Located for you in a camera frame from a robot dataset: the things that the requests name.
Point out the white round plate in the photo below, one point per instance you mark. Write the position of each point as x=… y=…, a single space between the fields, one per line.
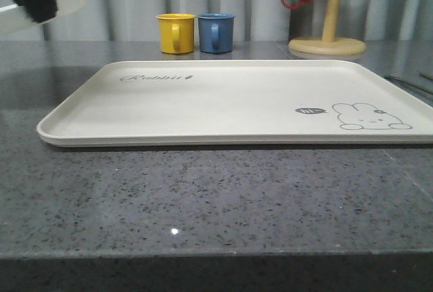
x=15 y=18

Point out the silver spoon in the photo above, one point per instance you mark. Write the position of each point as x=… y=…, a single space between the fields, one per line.
x=426 y=76

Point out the cream rabbit serving tray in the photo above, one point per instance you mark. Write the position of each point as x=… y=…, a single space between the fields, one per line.
x=232 y=102

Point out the silver chopstick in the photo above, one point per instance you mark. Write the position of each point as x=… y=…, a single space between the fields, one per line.
x=408 y=84

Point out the blue mug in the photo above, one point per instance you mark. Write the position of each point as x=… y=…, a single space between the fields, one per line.
x=216 y=32

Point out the yellow mug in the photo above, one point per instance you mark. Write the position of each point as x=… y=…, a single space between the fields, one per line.
x=177 y=33

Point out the wooden mug tree stand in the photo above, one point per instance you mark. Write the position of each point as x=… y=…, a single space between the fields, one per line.
x=328 y=43

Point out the grey curtain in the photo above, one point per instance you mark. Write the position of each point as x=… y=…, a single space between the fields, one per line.
x=255 y=20

